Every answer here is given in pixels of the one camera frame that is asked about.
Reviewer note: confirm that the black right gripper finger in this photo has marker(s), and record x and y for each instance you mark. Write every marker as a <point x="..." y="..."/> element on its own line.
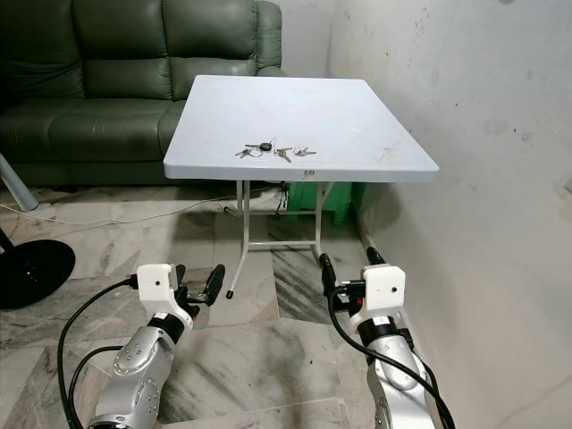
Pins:
<point x="327" y="273"/>
<point x="374" y="257"/>

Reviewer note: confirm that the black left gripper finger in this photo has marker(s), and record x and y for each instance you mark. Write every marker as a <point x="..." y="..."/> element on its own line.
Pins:
<point x="180" y="279"/>
<point x="216" y="281"/>

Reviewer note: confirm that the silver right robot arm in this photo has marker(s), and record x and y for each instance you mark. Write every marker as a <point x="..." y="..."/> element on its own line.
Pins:
<point x="398" y="384"/>

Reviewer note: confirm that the green plastic box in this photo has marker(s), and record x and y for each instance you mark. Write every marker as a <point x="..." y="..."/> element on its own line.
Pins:
<point x="332" y="201"/>

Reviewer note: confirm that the small table edge sticker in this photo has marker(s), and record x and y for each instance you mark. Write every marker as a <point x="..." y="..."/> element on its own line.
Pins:
<point x="310" y="173"/>

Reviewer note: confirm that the key bunch with black fob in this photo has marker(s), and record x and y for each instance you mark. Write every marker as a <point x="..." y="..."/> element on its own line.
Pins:
<point x="265" y="146"/>

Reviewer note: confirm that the black round-base stand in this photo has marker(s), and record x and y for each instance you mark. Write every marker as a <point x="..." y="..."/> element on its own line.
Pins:
<point x="36" y="273"/>

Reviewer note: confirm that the white folding table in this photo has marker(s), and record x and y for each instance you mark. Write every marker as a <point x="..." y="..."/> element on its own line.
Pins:
<point x="286" y="107"/>

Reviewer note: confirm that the grey metal pole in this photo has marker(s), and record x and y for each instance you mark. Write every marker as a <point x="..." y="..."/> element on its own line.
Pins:
<point x="18" y="188"/>

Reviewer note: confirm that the dark green leather sofa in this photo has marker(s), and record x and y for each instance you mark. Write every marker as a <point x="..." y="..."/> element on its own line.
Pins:
<point x="89" y="80"/>

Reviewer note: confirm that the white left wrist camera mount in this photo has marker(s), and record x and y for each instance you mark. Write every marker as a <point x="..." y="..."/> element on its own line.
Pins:
<point x="154" y="284"/>

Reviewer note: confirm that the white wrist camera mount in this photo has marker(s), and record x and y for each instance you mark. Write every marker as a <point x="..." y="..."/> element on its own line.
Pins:
<point x="384" y="286"/>
<point x="154" y="284"/>

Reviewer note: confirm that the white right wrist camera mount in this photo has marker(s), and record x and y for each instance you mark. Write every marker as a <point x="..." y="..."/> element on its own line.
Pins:
<point x="384" y="286"/>

